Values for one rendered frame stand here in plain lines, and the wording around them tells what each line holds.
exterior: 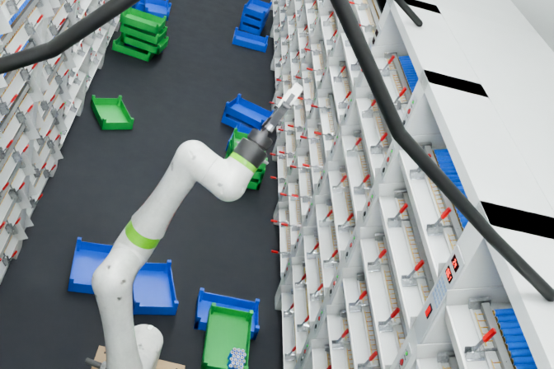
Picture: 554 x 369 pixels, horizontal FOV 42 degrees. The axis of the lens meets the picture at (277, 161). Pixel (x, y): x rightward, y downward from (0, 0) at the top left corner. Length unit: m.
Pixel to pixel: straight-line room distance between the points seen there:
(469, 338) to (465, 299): 0.11
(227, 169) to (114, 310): 0.57
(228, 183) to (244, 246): 1.92
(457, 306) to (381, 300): 0.55
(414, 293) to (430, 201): 0.27
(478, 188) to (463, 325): 0.32
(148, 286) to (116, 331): 1.28
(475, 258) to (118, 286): 1.08
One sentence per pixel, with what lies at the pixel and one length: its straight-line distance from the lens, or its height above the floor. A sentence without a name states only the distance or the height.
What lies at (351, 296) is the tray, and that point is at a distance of 2.55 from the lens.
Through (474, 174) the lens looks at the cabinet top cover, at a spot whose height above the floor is 1.69.
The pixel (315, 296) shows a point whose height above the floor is 0.53.
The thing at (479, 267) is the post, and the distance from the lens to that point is 1.71.
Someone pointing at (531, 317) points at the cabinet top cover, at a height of 1.69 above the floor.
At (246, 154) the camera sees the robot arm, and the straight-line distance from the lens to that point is 2.11.
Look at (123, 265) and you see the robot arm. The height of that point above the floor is 0.96.
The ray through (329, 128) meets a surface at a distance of 3.49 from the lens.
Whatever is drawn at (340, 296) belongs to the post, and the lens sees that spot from 2.68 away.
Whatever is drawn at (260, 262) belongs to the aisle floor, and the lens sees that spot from 3.93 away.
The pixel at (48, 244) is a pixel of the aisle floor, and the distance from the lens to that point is 3.76.
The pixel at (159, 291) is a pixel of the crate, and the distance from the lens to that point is 3.59.
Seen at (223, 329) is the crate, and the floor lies 0.06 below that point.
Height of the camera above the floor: 2.49
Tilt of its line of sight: 31 degrees down
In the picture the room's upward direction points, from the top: 18 degrees clockwise
